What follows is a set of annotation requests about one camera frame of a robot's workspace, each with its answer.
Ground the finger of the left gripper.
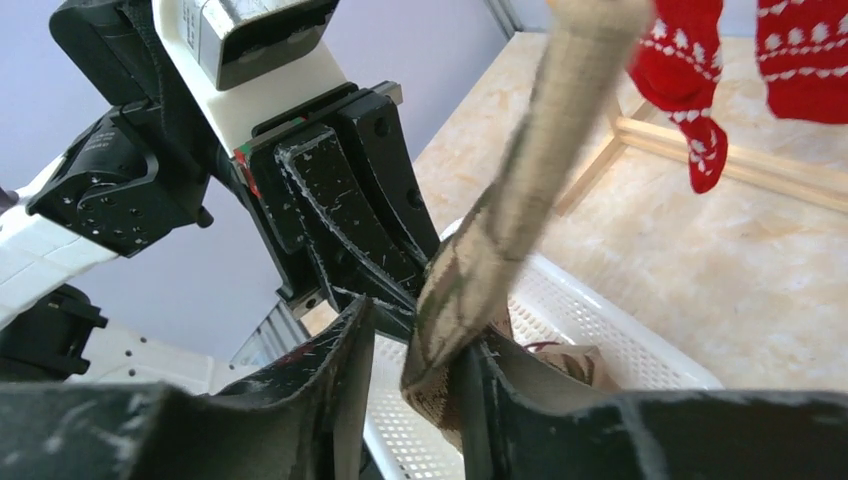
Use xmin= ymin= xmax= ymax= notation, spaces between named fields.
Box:
xmin=337 ymin=92 xmax=439 ymax=262
xmin=274 ymin=125 xmax=421 ymax=299

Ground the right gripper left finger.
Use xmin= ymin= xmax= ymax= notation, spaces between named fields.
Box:
xmin=1 ymin=298 xmax=377 ymax=479

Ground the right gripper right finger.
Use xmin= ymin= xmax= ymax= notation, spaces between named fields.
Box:
xmin=453 ymin=339 xmax=847 ymax=479

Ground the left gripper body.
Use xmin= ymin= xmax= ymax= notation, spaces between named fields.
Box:
xmin=231 ymin=82 xmax=414 ymax=322

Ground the white plastic basket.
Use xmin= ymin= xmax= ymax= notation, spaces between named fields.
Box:
xmin=361 ymin=254 xmax=722 ymax=479

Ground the brown argyle sock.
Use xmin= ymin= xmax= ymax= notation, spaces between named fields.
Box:
xmin=400 ymin=1 xmax=654 ymax=448

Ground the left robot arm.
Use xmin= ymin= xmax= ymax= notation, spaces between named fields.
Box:
xmin=1 ymin=1 xmax=439 ymax=394

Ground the red patterned sock middle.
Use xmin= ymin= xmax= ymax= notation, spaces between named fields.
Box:
xmin=629 ymin=0 xmax=728 ymax=194

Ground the red patterned sock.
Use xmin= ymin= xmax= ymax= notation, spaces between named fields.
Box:
xmin=629 ymin=0 xmax=728 ymax=194
xmin=755 ymin=0 xmax=847 ymax=125

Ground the wooden drying rack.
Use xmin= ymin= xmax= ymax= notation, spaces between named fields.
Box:
xmin=553 ymin=92 xmax=848 ymax=219

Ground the red patterned sock right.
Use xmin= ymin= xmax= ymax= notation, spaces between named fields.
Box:
xmin=755 ymin=0 xmax=847 ymax=125

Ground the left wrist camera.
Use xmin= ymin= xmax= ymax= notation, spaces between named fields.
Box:
xmin=151 ymin=0 xmax=347 ymax=151

